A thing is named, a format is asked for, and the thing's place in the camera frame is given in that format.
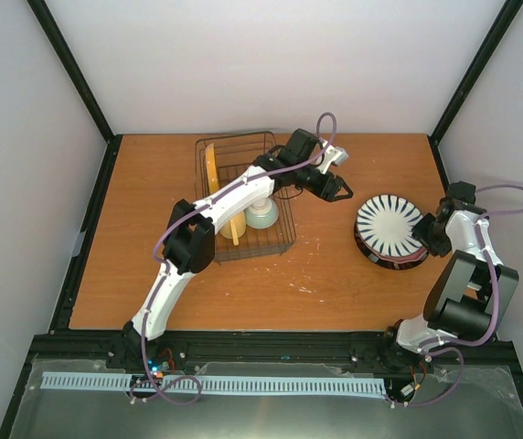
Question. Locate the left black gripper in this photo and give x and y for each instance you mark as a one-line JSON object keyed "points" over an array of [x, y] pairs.
{"points": [[328, 193]]}

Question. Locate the right black frame post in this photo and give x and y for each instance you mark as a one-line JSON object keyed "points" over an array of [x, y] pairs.
{"points": [[494, 35]]}

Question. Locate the grey wire dish rack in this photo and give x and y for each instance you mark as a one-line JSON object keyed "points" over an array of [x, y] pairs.
{"points": [[234, 153]]}

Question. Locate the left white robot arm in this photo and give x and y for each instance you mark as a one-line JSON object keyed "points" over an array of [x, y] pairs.
{"points": [[188, 245]]}

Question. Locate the light blue slotted cable duct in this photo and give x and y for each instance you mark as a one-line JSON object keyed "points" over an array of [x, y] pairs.
{"points": [[217, 385]]}

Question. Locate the white blue striped plate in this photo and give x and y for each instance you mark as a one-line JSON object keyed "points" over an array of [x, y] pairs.
{"points": [[384, 223]]}

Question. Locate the light green ceramic bowl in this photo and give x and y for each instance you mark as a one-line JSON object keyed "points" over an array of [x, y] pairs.
{"points": [[261, 214]]}

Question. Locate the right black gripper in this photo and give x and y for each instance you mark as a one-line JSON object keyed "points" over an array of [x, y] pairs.
{"points": [[419, 234]]}

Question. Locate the yellow ceramic mug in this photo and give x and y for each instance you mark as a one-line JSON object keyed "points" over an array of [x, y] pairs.
{"points": [[234, 228]]}

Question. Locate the black aluminium frame rail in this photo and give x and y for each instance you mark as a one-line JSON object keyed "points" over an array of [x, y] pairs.
{"points": [[350, 351]]}

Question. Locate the pink polka dot plate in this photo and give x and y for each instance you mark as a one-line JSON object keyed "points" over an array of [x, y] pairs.
{"points": [[390, 262]]}

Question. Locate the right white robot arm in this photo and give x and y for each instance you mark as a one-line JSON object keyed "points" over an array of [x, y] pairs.
{"points": [[470, 297]]}

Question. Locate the black striped plate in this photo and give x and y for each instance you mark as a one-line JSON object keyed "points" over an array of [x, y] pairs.
{"points": [[394, 251]]}

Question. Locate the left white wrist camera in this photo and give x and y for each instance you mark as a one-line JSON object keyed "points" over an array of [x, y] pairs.
{"points": [[332, 156]]}

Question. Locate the black frame post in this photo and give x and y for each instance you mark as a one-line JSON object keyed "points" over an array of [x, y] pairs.
{"points": [[57, 41], [494, 35]]}

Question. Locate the left black frame post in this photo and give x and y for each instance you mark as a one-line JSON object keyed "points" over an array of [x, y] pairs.
{"points": [[57, 41]]}

